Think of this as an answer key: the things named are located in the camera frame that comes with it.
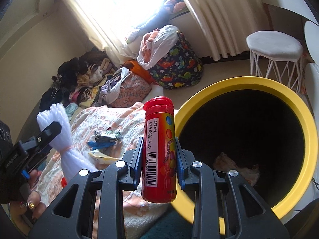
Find red candy tube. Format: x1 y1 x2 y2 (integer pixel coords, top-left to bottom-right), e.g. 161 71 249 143
142 97 177 203

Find red plastic bag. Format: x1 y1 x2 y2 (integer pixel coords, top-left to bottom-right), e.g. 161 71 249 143
61 177 68 188

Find yellow rimmed trash bin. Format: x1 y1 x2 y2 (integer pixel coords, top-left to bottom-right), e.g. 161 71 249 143
173 77 318 238

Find hand with painted nails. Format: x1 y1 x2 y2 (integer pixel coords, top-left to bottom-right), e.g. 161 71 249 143
10 169 46 236

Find yellow white wrapper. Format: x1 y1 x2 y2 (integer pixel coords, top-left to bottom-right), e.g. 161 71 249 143
88 149 119 165

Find blue wrapper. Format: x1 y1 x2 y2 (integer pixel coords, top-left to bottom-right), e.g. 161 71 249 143
87 141 116 151

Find peach white bed blanket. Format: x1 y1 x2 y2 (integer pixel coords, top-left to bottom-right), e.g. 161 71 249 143
35 102 168 238

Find pile of clothes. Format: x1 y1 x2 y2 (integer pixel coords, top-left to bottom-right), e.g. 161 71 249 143
39 49 118 112

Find pink floral fabric basket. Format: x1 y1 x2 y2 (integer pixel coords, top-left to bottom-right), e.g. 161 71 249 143
104 71 151 108

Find orange bag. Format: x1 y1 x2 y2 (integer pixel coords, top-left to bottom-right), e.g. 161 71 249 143
122 60 154 84

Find dinosaur print laundry basket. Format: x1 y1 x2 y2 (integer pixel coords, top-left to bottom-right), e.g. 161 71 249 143
148 31 203 90

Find white round stool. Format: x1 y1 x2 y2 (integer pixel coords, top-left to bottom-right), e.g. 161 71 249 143
246 31 303 93

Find white bag of clothes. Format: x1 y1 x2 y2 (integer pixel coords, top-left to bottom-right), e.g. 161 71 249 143
137 25 179 70

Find cream curtain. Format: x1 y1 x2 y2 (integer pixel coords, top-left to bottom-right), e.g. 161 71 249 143
62 0 269 65

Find white chair back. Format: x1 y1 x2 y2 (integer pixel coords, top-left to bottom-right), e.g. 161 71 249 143
304 21 319 65

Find clothes on window sill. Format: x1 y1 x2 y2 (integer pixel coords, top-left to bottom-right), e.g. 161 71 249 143
125 0 188 44

